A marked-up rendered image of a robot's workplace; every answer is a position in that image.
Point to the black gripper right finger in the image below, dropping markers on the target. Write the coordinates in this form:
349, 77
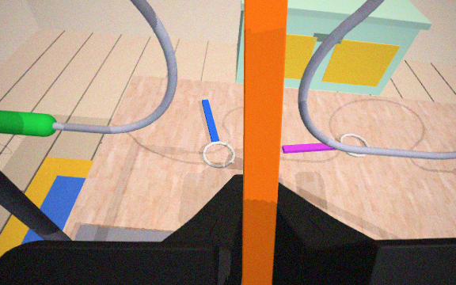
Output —
313, 248

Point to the white loop with blue handle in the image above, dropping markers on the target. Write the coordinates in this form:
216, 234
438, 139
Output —
214, 136

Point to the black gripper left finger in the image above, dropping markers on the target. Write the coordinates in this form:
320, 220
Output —
206, 250

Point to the purple wand with white loop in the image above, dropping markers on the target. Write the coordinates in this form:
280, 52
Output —
321, 147

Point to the orange bar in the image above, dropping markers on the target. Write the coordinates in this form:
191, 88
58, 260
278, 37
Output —
265, 26

